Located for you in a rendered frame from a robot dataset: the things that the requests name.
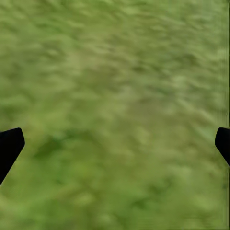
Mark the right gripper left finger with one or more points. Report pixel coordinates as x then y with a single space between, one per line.
11 144

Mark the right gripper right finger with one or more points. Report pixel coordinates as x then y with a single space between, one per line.
222 142

